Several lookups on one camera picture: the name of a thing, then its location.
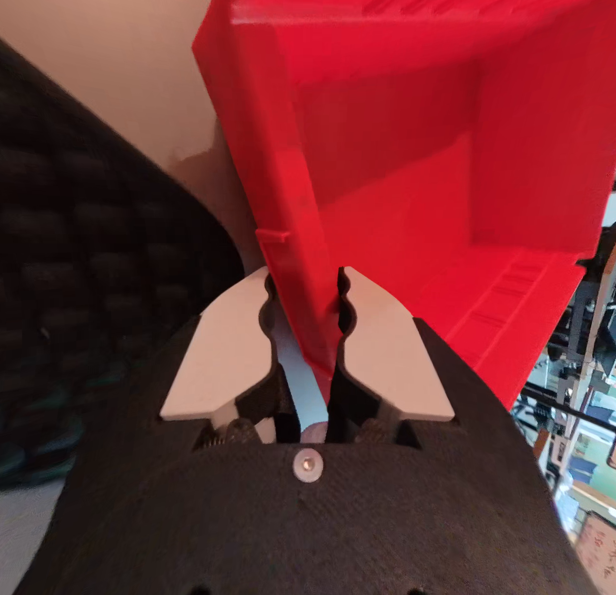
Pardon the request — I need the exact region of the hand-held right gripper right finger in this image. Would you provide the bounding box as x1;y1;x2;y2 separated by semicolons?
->
337;266;456;421

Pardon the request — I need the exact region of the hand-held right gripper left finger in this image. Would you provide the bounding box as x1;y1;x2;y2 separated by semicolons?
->
160;266;280;422

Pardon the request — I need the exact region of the red plastic bin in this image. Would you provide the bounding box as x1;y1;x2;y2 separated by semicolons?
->
192;0;616;411

